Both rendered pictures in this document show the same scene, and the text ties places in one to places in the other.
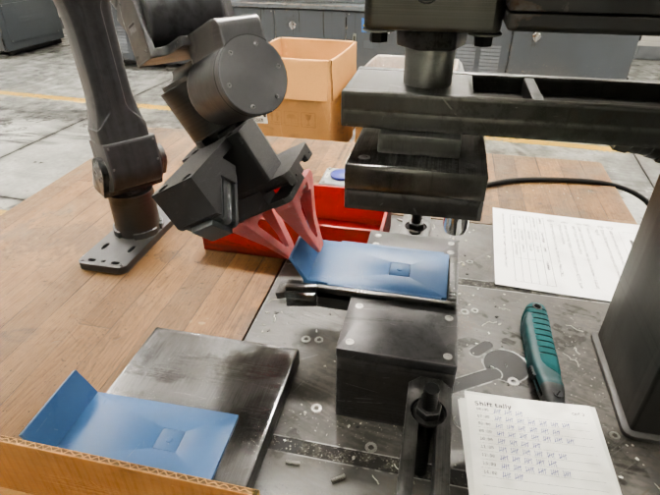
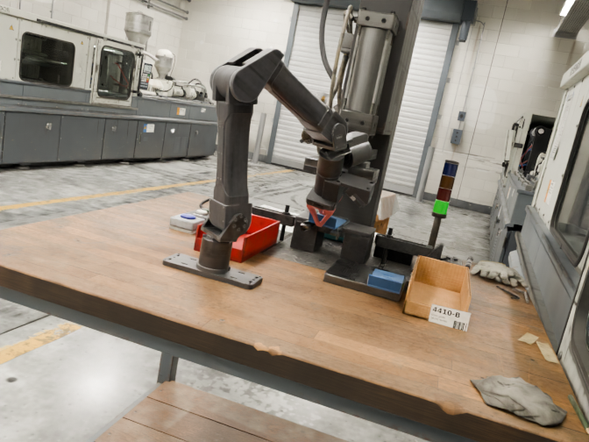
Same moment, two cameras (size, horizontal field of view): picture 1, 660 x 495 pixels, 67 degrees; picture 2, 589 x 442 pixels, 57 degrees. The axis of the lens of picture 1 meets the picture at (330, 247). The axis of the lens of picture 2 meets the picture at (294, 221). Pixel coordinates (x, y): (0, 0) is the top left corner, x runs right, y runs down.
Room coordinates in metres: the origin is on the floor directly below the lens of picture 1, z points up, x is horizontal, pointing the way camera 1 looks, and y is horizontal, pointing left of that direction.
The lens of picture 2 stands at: (0.45, 1.33, 1.26)
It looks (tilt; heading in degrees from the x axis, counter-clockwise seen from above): 12 degrees down; 272
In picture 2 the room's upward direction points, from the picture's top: 11 degrees clockwise
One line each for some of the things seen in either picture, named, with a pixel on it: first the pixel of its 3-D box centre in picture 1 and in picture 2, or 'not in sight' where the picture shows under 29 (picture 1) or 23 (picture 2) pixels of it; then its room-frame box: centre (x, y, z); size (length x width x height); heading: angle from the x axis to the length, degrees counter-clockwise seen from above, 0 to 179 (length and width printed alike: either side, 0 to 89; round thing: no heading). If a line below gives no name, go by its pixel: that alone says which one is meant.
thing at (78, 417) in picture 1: (135, 425); (387, 275); (0.27, 0.16, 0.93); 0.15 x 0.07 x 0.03; 79
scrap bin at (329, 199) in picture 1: (300, 219); (240, 234); (0.63, 0.04, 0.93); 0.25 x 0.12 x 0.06; 78
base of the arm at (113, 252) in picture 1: (135, 210); (215, 254); (0.64, 0.28, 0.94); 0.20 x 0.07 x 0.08; 168
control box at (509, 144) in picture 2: not in sight; (512, 146); (-1.65, -5.28, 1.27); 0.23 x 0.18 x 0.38; 164
